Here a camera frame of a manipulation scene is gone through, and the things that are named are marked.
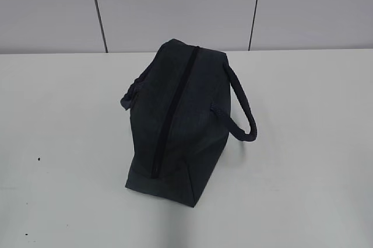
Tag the navy blue lunch bag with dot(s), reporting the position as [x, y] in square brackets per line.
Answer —
[183, 108]

